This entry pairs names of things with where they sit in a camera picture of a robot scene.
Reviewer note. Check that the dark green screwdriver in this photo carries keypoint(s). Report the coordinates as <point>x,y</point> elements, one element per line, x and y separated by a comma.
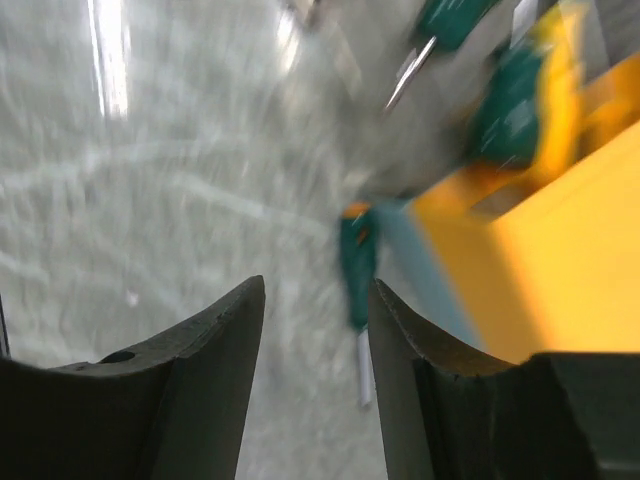
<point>441,25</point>

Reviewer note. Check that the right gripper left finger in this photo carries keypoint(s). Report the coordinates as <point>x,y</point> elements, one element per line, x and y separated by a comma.
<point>171,407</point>

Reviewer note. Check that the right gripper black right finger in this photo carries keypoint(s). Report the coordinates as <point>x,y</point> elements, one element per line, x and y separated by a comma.
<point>450,411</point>

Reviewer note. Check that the green orange stubby screwdriver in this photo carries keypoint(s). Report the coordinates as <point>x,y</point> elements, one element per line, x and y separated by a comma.
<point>358,240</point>

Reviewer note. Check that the yellow drawer cabinet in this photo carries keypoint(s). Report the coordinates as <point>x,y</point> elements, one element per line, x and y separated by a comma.
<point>514,273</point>

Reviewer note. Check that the yellow screwdriver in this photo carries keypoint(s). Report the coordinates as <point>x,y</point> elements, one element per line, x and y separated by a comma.
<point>557,36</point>

